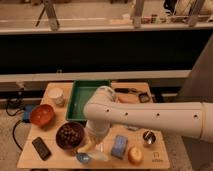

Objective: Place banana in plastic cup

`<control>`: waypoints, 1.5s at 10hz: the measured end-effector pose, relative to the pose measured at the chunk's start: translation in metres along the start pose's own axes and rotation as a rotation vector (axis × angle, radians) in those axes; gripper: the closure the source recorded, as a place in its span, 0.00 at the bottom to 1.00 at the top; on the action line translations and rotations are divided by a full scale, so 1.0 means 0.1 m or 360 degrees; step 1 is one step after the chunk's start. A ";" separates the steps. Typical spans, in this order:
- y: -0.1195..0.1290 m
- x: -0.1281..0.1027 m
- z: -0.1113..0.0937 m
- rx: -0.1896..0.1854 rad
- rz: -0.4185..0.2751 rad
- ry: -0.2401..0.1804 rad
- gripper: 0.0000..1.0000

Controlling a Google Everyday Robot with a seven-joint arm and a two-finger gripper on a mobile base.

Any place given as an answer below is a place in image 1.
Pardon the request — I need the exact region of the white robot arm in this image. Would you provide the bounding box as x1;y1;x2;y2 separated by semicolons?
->
83;86;213;151

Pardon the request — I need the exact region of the white plastic cup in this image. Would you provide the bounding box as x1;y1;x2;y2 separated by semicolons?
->
48;88;64;107

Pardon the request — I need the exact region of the yellow banana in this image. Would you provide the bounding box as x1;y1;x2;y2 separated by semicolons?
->
77;142;95;153

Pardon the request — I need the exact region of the small metal cup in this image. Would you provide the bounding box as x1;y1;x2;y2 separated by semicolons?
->
143;131;156;146

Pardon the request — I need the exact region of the green plastic tray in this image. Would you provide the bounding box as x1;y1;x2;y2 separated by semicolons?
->
66;80;111;122

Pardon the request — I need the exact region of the black small box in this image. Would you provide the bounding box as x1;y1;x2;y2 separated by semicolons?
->
139;93;150;103

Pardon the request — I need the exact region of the dark brown bowl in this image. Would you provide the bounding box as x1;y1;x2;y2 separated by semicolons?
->
56;121;85;150

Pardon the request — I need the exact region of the red bowl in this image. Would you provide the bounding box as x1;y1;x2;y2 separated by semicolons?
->
30;104;55;127

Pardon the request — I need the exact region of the blue small bowl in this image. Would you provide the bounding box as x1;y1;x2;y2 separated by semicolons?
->
76;153;91;164

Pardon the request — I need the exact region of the blue power box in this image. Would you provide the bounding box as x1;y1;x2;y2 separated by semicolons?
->
22;105;35;123

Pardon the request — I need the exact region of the black remote control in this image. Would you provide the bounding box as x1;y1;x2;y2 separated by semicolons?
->
32;137;51;161

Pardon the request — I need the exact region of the black handled tool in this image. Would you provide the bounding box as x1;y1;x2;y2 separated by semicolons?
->
114;88;138;93

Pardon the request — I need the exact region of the black cable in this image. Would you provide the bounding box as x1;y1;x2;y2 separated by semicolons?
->
12;119;24;152

